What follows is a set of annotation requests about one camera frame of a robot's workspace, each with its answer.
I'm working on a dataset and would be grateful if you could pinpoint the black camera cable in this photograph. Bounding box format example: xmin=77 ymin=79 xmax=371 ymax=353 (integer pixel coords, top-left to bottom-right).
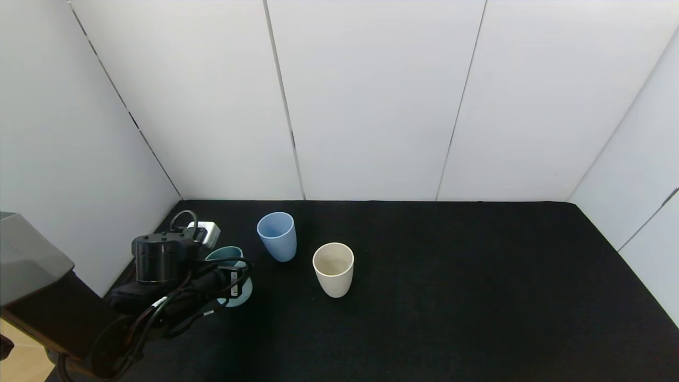
xmin=169 ymin=210 xmax=200 ymax=242

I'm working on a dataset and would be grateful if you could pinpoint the black table cloth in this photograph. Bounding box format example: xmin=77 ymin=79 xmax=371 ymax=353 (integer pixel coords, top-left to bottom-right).
xmin=45 ymin=200 xmax=679 ymax=382

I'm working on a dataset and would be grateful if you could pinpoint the teal plastic cup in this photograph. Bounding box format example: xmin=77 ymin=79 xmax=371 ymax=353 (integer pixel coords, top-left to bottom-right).
xmin=204 ymin=246 xmax=254 ymax=308

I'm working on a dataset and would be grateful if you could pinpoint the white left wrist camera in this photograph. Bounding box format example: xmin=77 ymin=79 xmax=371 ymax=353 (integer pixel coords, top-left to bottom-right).
xmin=187 ymin=221 xmax=221 ymax=249

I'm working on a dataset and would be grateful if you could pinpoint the light blue plastic cup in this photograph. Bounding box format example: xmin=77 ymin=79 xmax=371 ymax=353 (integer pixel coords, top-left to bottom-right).
xmin=257 ymin=212 xmax=298 ymax=263

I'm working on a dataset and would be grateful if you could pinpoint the cream plastic cup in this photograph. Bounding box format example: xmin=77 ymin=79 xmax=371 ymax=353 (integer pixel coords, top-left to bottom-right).
xmin=312 ymin=242 xmax=355 ymax=298

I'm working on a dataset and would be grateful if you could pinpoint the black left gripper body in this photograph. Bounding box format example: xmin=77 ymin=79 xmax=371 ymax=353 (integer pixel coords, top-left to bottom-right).
xmin=190 ymin=265 xmax=243 ymax=299

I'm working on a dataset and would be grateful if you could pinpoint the braided black arm cable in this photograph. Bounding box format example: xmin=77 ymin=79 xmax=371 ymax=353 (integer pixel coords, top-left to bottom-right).
xmin=85 ymin=259 xmax=253 ymax=380

